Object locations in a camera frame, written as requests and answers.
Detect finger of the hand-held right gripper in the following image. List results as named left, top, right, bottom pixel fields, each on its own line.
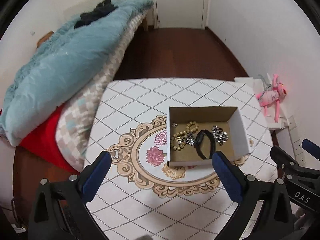
left=270, top=145, right=305, bottom=178
left=302, top=139, right=320, bottom=161

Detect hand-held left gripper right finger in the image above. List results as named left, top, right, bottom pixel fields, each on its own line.
left=212, top=151, right=294, bottom=240

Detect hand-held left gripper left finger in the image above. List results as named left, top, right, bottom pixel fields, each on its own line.
left=28, top=151, right=112, bottom=240

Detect thick silver chain bracelet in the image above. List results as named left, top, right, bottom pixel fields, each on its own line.
left=211, top=126, right=229, bottom=146

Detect black smartwatch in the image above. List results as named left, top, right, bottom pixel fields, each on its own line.
left=194, top=129, right=216, bottom=160

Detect cardboard box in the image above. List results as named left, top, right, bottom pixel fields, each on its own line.
left=166, top=106, right=251, bottom=168

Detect thin silver charm bracelet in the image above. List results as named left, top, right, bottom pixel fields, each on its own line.
left=183, top=133, right=196, bottom=146

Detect wooden bead bracelet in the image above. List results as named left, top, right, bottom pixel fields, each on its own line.
left=170, top=121, right=199, bottom=153

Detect white diamond patterned tablecloth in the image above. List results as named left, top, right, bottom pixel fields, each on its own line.
left=85, top=77, right=279, bottom=240

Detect checkered quilt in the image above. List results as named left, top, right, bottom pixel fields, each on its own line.
left=55, top=14, right=148, bottom=172

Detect red blanket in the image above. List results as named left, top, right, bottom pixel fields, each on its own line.
left=19, top=105, right=81, bottom=174

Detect pink plush toy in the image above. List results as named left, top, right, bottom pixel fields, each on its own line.
left=255, top=74, right=288, bottom=123

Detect white power strip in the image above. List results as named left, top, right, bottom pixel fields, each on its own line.
left=10, top=222, right=27, bottom=232

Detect light blue comforter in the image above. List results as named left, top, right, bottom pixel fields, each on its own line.
left=0, top=0, right=154, bottom=147

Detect black cloth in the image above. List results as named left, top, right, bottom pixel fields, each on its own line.
left=74, top=0, right=119, bottom=29

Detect white door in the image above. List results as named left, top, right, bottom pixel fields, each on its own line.
left=153, top=0, right=209, bottom=29

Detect wooden bed frame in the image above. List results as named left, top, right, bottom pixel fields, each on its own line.
left=37, top=15, right=150, bottom=48

